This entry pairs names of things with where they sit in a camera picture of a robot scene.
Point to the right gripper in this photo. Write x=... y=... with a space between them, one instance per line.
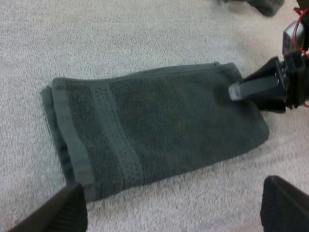
x=298 y=79

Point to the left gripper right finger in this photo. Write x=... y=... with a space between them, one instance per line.
x=287 y=207

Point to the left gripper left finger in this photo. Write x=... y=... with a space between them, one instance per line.
x=60 y=212

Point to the grey-green towel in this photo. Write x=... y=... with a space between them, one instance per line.
x=263 y=5
x=157 y=125

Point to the crumpled grey-green towel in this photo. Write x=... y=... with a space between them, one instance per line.
x=263 y=5

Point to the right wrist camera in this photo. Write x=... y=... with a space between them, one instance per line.
x=293 y=36

